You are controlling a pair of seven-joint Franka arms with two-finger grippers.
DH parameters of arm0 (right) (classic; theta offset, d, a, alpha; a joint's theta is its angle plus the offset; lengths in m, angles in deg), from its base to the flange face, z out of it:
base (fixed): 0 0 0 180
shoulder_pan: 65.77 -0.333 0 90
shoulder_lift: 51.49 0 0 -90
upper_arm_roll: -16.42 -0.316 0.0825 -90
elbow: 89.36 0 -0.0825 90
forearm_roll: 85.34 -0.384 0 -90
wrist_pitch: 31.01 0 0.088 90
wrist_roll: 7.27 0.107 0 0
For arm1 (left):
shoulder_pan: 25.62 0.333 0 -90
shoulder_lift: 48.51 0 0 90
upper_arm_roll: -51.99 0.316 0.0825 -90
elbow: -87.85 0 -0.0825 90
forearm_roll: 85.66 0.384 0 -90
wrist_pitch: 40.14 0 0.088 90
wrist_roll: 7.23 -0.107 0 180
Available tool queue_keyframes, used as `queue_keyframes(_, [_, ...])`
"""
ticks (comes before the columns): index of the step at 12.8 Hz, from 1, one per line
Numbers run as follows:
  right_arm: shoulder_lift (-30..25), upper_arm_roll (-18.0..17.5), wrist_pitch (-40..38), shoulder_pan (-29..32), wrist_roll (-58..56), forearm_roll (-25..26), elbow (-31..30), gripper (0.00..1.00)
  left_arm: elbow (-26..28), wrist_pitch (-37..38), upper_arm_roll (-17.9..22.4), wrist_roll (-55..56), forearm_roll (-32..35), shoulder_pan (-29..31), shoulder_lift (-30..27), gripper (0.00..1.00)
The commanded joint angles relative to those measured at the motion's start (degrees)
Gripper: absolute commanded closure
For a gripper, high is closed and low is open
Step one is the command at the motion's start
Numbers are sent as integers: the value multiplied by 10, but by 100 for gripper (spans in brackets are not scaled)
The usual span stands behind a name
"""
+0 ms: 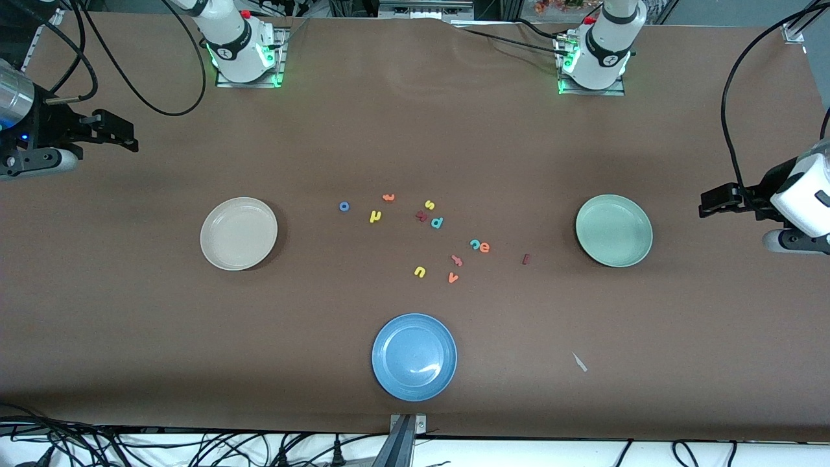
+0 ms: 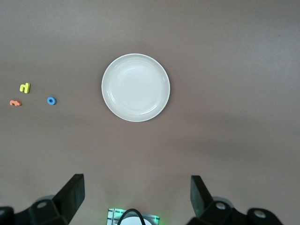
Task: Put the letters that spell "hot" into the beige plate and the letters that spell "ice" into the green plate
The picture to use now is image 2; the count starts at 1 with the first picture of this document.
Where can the blue foam letter o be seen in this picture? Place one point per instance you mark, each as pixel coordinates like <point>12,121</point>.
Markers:
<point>49,100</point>

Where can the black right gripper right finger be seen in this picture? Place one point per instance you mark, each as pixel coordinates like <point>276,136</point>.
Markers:
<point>201,199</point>

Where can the beige brown round plate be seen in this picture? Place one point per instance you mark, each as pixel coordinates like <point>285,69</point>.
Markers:
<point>136,87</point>

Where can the yellow foam letter h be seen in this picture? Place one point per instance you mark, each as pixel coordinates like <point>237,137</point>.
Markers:
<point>24,87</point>

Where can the orange foam letter r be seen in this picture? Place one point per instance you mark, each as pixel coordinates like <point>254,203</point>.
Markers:
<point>15,102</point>

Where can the brown table cover sheet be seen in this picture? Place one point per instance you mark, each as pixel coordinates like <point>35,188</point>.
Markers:
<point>211,70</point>

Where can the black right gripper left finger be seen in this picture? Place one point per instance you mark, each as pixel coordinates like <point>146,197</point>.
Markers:
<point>70,199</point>

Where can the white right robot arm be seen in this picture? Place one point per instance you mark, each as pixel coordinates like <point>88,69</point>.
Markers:
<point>134,222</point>

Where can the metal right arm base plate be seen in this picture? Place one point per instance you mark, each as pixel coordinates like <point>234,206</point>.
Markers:
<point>112,216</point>

